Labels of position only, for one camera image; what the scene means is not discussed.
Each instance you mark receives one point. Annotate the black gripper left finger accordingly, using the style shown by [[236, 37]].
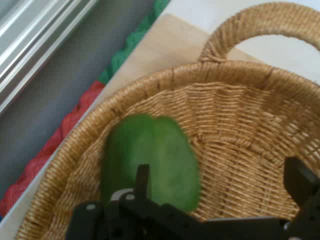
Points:
[[142, 180]]

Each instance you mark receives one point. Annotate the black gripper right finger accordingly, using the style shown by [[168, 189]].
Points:
[[300, 180]]

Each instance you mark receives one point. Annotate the green bell pepper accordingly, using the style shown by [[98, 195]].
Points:
[[162, 150]]

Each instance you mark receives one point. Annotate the bamboo cutting board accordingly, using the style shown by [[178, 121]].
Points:
[[170, 50]]

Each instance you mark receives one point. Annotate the aluminium frame rail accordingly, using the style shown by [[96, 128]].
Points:
[[30, 37]]

